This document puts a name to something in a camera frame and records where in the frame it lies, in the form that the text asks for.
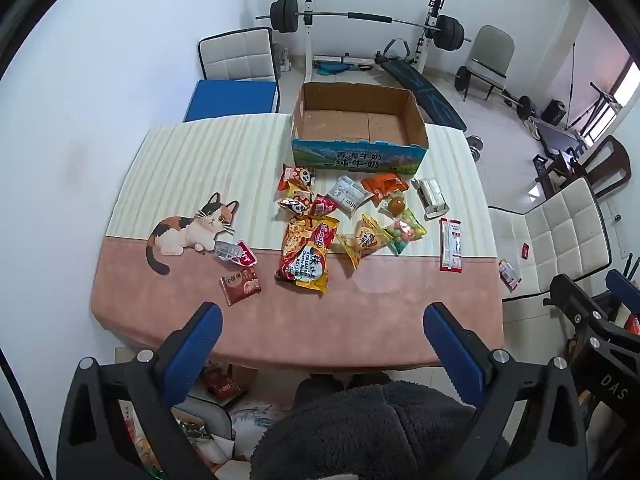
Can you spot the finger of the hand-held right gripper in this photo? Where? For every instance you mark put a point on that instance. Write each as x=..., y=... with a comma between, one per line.
x=570, y=295
x=622, y=282

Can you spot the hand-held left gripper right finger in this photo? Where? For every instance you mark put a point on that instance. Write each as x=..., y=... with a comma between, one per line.
x=452, y=347

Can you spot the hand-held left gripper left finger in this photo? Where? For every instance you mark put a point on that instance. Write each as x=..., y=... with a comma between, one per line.
x=199, y=345

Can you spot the brown red pastry packet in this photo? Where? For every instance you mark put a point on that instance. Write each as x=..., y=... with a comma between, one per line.
x=241, y=286

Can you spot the green candy packet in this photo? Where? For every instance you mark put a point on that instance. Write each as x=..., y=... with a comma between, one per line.
x=406, y=230

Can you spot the yellow snack packet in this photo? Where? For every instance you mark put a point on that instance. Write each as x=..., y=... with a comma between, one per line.
x=367, y=240

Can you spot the large red yellow snack bag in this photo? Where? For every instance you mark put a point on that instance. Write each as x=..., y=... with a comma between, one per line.
x=305, y=255

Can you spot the silver snack packet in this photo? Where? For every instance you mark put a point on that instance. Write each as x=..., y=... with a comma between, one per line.
x=347, y=192

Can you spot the cardboard box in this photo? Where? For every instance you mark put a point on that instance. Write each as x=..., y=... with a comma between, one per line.
x=350, y=125

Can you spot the small red card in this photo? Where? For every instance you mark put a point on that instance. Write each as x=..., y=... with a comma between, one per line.
x=525, y=250

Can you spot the white red snack packet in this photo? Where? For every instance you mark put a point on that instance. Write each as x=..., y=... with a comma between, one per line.
x=509, y=275

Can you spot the white quilted swivel chair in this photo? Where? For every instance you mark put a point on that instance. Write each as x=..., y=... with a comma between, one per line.
x=555, y=230

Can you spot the white plastic bag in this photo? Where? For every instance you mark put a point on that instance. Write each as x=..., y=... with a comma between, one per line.
x=252, y=422

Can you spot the silver red jelly packet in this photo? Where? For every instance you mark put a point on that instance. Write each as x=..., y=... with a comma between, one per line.
x=237, y=255

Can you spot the red white stick packet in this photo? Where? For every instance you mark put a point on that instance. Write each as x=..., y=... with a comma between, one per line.
x=444, y=245
x=456, y=245

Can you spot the dark wooden chair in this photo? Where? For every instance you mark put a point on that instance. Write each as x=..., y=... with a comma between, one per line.
x=607, y=160

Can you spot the dark fleece clothing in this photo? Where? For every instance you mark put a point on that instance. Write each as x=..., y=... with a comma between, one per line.
x=360, y=430

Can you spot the small white box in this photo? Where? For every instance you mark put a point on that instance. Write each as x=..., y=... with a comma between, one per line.
x=430, y=197

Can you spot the clear packet with brown pastry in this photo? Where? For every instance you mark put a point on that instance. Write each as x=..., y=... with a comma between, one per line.
x=396, y=205

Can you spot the dark panda print packet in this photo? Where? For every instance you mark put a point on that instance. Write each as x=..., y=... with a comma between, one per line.
x=294, y=205

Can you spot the small dumbbell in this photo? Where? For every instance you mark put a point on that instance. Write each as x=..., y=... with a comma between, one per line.
x=474, y=146

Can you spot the small orange snack packet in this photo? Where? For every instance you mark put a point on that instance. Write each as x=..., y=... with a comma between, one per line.
x=299, y=193

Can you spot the black speaker box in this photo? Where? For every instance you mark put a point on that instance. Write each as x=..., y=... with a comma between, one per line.
x=554, y=111

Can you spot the cat print tablecloth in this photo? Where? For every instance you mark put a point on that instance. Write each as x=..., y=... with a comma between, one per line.
x=175, y=160

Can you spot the small red snack packet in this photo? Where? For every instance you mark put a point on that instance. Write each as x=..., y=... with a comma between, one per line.
x=324, y=205

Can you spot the red panda print packet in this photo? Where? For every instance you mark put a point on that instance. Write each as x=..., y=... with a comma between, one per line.
x=299, y=176

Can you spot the window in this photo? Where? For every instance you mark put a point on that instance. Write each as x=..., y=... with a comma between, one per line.
x=627, y=85

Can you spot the short barbell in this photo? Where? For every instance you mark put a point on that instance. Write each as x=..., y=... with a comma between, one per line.
x=520, y=102

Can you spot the black weight bench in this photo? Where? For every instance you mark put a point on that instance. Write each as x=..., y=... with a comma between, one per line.
x=430, y=95

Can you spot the grey fabric chair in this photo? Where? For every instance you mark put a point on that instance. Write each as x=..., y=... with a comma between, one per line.
x=492, y=55

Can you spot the white barbell rack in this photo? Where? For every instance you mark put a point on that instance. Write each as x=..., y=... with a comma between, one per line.
x=309, y=35

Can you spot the long barbell with black plates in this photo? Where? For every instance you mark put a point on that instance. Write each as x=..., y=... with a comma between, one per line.
x=350, y=16

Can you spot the white quilted chair black frame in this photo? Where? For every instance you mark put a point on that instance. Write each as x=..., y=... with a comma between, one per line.
x=237, y=55

